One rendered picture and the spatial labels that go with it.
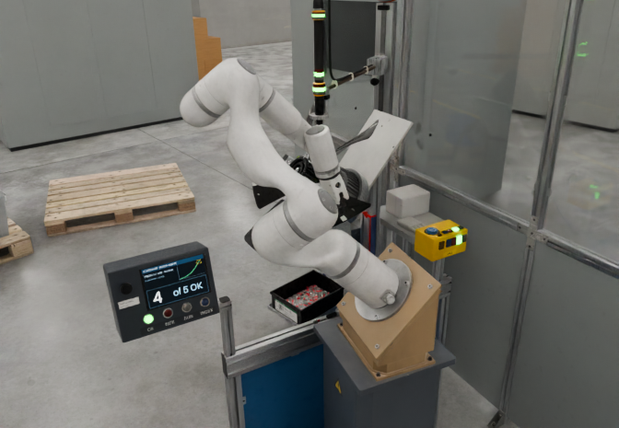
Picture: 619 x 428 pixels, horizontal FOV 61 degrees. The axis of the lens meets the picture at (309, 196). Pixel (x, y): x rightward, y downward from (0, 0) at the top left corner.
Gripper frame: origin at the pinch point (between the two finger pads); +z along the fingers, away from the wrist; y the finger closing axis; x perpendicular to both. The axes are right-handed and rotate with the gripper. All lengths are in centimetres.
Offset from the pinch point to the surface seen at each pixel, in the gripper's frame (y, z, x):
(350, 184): 23.3, 8.2, -18.1
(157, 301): -20, -19, 65
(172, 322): -22, -11, 65
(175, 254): -16, -26, 56
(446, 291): -16, 46, -25
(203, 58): 815, 130, -185
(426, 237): -15.5, 17.9, -22.1
